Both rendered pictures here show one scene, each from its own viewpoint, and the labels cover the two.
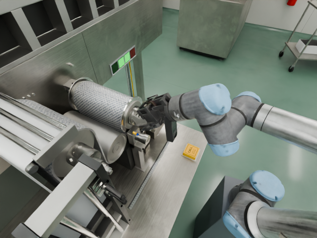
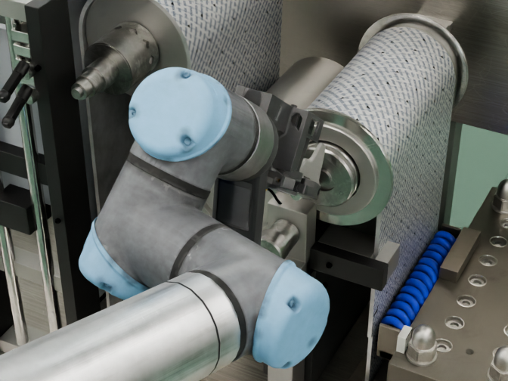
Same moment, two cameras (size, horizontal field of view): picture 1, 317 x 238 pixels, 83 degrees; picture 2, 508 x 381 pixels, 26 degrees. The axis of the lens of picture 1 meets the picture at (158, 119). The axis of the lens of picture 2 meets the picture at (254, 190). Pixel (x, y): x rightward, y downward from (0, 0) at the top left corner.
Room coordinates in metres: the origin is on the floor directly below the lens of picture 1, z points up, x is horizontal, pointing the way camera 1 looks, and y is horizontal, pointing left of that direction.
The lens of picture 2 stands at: (0.37, -0.90, 1.93)
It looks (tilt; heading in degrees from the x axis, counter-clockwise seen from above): 36 degrees down; 89
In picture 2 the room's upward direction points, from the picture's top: straight up
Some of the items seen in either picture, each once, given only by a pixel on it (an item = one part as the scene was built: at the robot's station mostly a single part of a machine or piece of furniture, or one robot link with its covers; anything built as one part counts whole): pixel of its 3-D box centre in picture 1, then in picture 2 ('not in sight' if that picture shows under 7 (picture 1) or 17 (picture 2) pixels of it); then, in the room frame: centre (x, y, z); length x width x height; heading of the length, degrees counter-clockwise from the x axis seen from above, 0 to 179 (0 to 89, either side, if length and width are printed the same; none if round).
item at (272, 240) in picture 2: (145, 139); (269, 249); (0.40, 0.05, 1.18); 0.04 x 0.02 x 0.04; 152
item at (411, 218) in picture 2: not in sight; (410, 224); (0.57, 0.18, 1.11); 0.23 x 0.01 x 0.18; 62
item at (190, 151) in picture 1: (191, 151); not in sight; (0.50, -0.18, 0.91); 0.07 x 0.07 x 0.02; 62
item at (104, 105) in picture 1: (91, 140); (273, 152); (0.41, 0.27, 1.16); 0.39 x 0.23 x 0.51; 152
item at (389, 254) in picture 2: not in sight; (386, 261); (0.53, 0.08, 1.13); 0.04 x 0.02 x 0.03; 62
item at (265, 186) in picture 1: (261, 190); not in sight; (0.24, -0.39, 1.07); 0.13 x 0.12 x 0.14; 136
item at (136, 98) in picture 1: (132, 114); (329, 168); (0.46, 0.10, 1.25); 0.15 x 0.01 x 0.15; 152
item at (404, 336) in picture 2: not in sight; (405, 339); (0.56, 0.05, 1.04); 0.02 x 0.01 x 0.02; 62
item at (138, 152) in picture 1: (140, 151); (283, 314); (0.41, 0.08, 1.05); 0.06 x 0.05 x 0.31; 62
